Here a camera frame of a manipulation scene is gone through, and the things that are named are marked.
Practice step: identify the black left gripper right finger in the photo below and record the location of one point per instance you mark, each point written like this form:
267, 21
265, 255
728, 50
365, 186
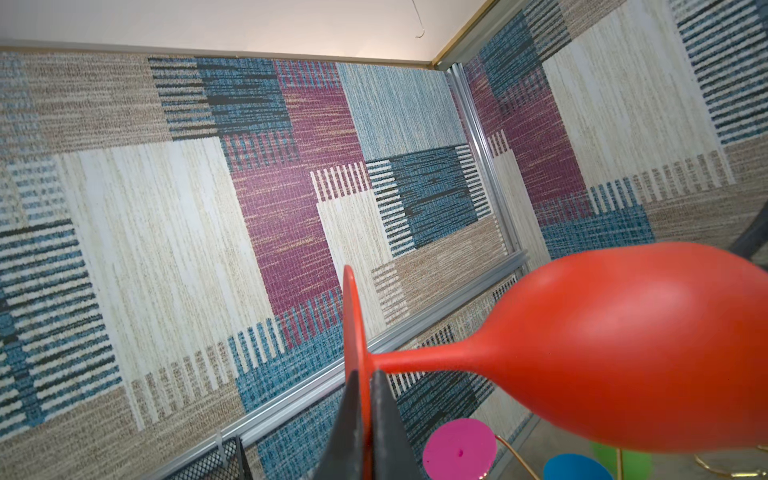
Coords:
393, 457

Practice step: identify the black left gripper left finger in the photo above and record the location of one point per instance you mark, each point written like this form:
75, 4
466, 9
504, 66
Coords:
343, 457

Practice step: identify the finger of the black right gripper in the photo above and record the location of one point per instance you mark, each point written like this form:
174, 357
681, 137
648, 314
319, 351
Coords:
753, 238

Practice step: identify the pink wine glass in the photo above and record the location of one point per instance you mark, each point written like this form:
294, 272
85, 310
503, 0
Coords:
460, 449

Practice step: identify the red wine glass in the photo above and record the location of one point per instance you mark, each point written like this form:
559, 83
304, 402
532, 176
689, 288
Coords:
656, 348

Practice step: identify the blue wine glass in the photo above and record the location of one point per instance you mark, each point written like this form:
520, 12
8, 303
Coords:
574, 467

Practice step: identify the green wine glass front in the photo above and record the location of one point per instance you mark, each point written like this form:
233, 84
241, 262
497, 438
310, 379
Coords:
635, 465

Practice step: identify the black mesh shelf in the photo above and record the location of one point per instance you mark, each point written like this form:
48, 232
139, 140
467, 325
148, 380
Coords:
227, 461

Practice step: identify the gold wire glass rack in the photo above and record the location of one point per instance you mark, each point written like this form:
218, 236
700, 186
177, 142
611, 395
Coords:
528, 460

